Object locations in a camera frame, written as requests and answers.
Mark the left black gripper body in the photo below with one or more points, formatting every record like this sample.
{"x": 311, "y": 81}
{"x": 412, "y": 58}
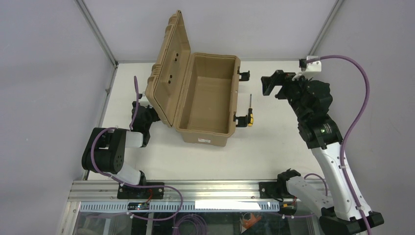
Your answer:
{"x": 150, "y": 116}

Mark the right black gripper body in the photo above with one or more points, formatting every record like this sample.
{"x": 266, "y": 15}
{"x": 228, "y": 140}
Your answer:
{"x": 283, "y": 85}

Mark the black yellow screwdriver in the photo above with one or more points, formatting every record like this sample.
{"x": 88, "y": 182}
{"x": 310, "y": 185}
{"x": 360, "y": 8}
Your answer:
{"x": 250, "y": 113}

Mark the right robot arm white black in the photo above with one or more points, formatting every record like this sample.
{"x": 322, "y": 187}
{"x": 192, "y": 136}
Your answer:
{"x": 345, "y": 211}

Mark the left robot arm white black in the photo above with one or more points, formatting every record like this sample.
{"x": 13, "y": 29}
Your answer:
{"x": 105, "y": 149}

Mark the tan plastic tool box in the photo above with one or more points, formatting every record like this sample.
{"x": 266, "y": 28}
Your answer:
{"x": 195, "y": 93}

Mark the orange object under table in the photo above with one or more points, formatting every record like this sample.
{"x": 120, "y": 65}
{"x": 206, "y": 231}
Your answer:
{"x": 249, "y": 219}

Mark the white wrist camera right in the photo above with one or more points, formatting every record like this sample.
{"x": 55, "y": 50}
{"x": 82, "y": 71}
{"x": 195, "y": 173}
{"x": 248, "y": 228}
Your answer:
{"x": 309, "y": 67}

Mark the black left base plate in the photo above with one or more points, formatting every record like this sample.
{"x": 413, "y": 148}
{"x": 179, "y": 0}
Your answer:
{"x": 155, "y": 192}

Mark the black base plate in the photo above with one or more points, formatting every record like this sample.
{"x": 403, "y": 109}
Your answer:
{"x": 155, "y": 192}
{"x": 273, "y": 189}

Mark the aluminium mounting rail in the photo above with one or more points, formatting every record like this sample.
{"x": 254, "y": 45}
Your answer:
{"x": 106, "y": 190}

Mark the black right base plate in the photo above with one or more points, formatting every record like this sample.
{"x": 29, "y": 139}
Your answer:
{"x": 273, "y": 189}

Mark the white slotted cable duct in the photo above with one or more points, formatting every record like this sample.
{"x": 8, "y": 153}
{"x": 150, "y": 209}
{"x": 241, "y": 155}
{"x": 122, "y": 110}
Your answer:
{"x": 196, "y": 206}

